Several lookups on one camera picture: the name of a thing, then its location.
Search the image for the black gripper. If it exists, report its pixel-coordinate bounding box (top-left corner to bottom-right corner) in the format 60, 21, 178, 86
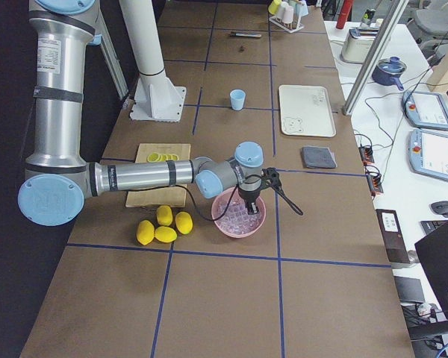
238, 180, 261, 215

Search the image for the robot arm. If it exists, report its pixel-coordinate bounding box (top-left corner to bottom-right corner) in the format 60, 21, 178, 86
17, 1, 264, 226

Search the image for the pink bowl of ice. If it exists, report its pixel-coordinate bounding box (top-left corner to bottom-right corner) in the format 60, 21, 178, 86
211, 188, 267, 239

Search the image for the light blue paper cup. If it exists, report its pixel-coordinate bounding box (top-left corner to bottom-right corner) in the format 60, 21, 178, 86
229, 89, 246, 111

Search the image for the pink cup on rack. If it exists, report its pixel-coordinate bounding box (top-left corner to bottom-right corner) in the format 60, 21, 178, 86
275, 2, 294, 25

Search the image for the green cup on rack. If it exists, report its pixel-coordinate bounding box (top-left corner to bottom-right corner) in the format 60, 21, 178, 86
268, 0, 281, 16

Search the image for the whole yellow lemon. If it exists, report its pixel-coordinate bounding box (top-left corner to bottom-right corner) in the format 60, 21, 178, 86
136, 220, 155, 245
175, 211, 193, 235
155, 226, 178, 243
156, 205, 173, 226

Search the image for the bamboo cutting board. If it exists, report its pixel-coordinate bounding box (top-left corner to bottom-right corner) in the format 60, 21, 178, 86
125, 143, 191, 208

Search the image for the folded grey cloth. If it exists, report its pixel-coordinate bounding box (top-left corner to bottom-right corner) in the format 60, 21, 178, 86
301, 146, 337, 169

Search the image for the white bear serving tray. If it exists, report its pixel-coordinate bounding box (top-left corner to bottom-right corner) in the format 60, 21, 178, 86
279, 84, 336, 138

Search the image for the blue pot with lid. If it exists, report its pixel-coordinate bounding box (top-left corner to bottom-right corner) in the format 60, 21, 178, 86
372, 56, 407, 91

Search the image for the teach pendant tablet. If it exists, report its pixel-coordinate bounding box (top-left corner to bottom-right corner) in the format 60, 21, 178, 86
402, 90, 448, 131
408, 129, 448, 181

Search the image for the white toaster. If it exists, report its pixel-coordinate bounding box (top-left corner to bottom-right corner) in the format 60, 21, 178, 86
340, 27, 379, 64

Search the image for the black computer mouse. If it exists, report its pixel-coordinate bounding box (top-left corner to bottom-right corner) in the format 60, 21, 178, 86
430, 201, 448, 218

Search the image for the red bottle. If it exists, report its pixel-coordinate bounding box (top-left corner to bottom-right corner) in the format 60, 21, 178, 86
335, 0, 354, 30

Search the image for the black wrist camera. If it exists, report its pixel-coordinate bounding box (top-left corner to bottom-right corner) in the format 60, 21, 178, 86
262, 167, 281, 192

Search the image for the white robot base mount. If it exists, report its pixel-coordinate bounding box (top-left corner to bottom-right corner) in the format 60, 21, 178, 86
119, 1, 187, 122

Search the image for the white wire cup rack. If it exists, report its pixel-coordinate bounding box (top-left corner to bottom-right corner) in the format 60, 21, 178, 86
268, 16, 305, 34

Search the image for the aluminium frame post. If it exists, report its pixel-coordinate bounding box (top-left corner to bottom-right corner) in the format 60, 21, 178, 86
342, 0, 408, 116

